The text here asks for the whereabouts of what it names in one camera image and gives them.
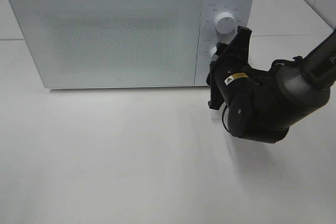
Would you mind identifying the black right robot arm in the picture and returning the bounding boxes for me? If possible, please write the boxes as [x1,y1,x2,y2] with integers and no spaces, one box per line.
[206,26,335,144]

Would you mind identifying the white microwave knob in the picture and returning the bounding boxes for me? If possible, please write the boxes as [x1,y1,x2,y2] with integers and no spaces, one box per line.
[214,10,236,34]
[209,46,218,62]

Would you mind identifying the white microwave door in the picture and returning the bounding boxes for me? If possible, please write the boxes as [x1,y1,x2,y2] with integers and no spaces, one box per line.
[9,0,201,89]

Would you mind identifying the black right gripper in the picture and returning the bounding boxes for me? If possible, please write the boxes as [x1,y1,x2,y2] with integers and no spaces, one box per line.
[207,26,258,110]

